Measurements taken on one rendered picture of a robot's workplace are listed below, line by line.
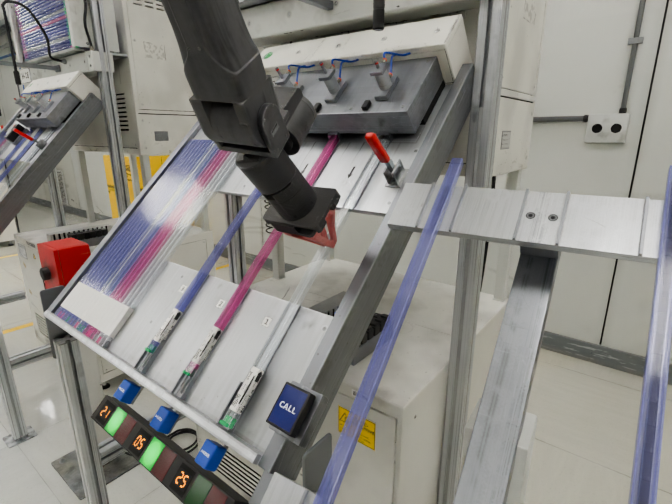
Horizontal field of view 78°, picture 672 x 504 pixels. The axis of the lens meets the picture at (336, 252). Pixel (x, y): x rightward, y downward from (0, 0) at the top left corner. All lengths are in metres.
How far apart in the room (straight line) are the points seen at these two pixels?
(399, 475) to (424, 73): 0.73
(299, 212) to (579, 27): 1.91
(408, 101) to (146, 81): 1.45
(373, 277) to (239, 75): 0.32
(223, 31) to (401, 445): 0.72
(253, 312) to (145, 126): 1.43
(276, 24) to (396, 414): 0.87
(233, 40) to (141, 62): 1.59
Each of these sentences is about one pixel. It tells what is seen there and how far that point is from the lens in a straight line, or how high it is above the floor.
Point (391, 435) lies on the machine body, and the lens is 0.85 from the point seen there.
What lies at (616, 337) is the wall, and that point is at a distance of 2.41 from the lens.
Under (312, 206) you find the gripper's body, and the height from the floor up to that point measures 1.00.
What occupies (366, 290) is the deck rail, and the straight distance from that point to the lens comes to 0.58.
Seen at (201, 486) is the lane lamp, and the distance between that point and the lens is 0.63.
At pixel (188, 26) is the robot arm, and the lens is 0.42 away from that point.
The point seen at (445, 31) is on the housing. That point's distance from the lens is 0.81.
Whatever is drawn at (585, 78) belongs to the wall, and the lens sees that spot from 2.26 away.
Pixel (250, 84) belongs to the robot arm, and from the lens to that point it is 0.44.
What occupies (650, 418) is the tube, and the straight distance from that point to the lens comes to 0.40.
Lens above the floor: 1.10
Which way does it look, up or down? 16 degrees down
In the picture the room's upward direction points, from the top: straight up
